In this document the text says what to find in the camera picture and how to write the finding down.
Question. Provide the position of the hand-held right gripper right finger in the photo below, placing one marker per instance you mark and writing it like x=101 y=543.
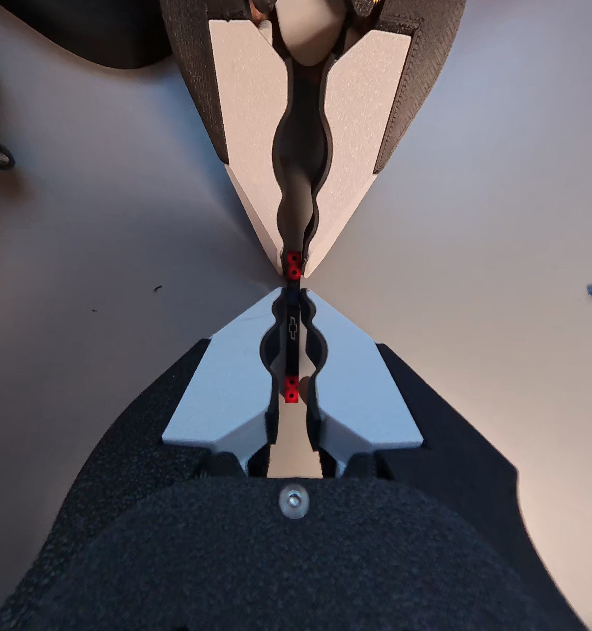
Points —
x=365 y=394

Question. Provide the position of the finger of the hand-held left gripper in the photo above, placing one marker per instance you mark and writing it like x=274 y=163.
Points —
x=360 y=108
x=246 y=108

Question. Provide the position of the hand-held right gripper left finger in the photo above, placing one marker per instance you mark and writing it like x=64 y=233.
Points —
x=222 y=394

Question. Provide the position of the person's right hand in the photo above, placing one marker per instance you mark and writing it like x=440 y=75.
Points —
x=306 y=387

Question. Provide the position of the black lego plate white emblem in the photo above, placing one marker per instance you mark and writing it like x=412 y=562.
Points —
x=292 y=325

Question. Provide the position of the black quilted wrist rest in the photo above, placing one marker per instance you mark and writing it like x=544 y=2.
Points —
x=89 y=29

